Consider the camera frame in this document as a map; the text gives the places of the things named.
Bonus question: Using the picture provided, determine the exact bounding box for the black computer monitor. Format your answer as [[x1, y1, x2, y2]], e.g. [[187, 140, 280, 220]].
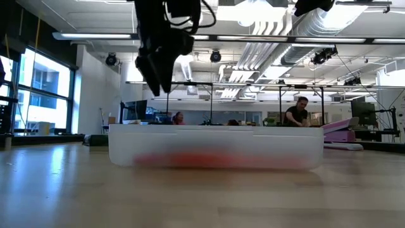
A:
[[119, 99, 148, 125], [350, 96, 377, 127]]

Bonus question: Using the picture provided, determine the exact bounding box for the silver ventilation duct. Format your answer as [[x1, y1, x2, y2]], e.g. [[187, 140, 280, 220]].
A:
[[280, 6, 368, 66]]

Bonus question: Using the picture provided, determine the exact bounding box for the red marker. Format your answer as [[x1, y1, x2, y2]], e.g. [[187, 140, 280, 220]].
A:
[[134, 151, 303, 169]]

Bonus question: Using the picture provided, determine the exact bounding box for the black equipment rack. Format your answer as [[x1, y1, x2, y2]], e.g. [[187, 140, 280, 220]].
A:
[[0, 96, 19, 137]]

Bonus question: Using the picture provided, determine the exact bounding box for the black ceiling camera cluster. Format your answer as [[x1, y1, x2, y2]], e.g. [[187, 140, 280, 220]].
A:
[[311, 46, 339, 66]]

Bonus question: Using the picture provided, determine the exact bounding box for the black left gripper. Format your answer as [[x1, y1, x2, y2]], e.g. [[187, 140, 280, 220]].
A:
[[135, 31, 196, 97]]

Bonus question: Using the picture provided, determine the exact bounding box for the large glass window wall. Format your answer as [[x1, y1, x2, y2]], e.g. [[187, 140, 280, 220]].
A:
[[0, 47, 78, 137]]

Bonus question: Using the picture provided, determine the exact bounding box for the pink purple stapler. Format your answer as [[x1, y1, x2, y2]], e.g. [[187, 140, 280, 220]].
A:
[[321, 117, 361, 143]]

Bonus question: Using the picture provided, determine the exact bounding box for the clear plastic pencil case base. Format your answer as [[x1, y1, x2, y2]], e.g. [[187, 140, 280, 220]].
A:
[[108, 123, 325, 171]]

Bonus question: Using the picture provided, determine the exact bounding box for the black background workstation frame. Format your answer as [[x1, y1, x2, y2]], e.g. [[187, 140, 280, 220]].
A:
[[125, 80, 405, 127]]

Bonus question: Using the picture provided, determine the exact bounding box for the black overhead light bar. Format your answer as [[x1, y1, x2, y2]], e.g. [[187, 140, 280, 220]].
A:
[[52, 31, 405, 45]]

